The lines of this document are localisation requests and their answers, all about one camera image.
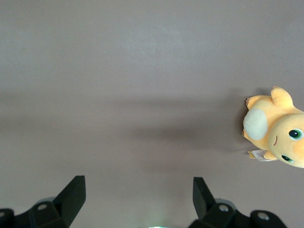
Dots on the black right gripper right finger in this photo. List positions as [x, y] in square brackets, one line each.
[204, 204]

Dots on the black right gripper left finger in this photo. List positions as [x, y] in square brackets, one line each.
[69, 202]

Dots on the orange plush toy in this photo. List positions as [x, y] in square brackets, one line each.
[280, 114]

